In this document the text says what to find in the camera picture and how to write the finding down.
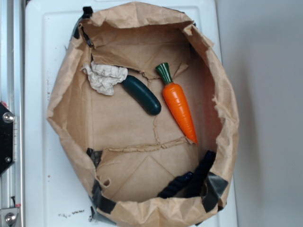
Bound crumpled white paper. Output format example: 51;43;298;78
80;61;128;96

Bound silver corner bracket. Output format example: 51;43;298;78
0;208;19;227

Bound brown paper bag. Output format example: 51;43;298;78
47;2;239;227

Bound aluminium frame rail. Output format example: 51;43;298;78
0;0;26;227

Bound orange toy carrot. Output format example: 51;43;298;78
155;62;198;144

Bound dark green toy cucumber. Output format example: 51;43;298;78
121;75;161;115

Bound black mounting plate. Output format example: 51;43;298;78
0;102;15;176

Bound dark blue rope handle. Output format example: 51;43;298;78
157;150;216;199

